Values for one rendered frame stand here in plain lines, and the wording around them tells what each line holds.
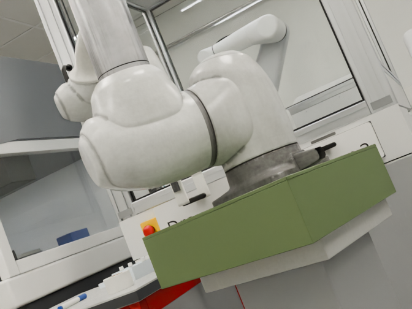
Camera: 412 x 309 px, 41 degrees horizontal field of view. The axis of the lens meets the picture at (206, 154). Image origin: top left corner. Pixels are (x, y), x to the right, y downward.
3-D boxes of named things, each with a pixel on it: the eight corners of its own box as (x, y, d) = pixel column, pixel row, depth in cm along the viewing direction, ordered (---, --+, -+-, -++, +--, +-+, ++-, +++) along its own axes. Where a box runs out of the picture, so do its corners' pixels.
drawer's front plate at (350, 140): (384, 156, 160) (369, 121, 161) (293, 192, 171) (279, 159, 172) (385, 156, 161) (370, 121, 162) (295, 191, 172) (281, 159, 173)
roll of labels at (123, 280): (114, 291, 145) (109, 276, 146) (138, 282, 144) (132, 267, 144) (103, 297, 138) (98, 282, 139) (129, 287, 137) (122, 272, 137)
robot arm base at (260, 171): (298, 173, 92) (284, 141, 93) (211, 210, 107) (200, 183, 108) (350, 153, 106) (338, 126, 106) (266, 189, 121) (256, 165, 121)
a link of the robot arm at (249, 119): (314, 134, 104) (268, 29, 106) (230, 165, 97) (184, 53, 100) (278, 155, 119) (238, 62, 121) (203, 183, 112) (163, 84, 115)
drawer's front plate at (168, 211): (257, 209, 144) (241, 170, 145) (166, 245, 155) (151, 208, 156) (259, 208, 146) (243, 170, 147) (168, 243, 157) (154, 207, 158)
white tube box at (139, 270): (135, 279, 155) (130, 267, 155) (116, 287, 160) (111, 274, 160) (162, 267, 165) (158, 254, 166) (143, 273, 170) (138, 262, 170)
